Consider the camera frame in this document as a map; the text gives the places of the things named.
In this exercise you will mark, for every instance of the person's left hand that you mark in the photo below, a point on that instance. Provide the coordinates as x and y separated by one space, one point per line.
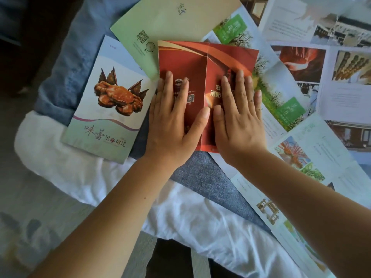
168 133

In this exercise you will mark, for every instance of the person's right hand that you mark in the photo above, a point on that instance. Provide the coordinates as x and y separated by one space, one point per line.
240 130

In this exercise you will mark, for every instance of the purple crab picture brochure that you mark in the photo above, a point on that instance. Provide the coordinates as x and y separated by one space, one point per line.
101 133

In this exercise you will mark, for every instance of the red cover brochure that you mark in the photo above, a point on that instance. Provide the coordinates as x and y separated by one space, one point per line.
185 57

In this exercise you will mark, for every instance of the blossom tree brochure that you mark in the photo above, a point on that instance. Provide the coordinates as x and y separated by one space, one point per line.
318 141

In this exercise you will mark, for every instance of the pale green leaflet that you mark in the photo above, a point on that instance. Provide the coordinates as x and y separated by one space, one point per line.
174 20

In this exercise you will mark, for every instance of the person's right forearm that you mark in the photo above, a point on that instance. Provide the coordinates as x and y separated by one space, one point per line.
318 222

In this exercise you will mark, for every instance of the person's left forearm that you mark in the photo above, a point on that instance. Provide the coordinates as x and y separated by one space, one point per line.
110 228

